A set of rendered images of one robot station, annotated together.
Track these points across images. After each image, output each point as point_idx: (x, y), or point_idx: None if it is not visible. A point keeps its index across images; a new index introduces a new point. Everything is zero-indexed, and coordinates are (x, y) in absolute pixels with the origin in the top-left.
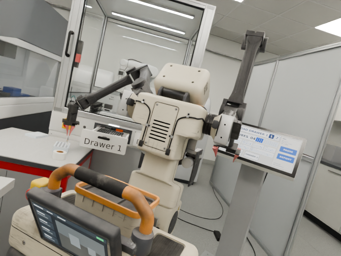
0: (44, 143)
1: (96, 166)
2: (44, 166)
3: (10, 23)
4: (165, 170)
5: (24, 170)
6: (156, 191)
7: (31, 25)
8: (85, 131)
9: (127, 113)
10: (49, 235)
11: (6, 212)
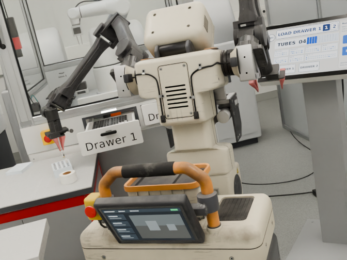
0: (37, 173)
1: None
2: (61, 196)
3: None
4: (203, 135)
5: (41, 211)
6: (203, 162)
7: None
8: (81, 135)
9: (130, 92)
10: (127, 234)
11: None
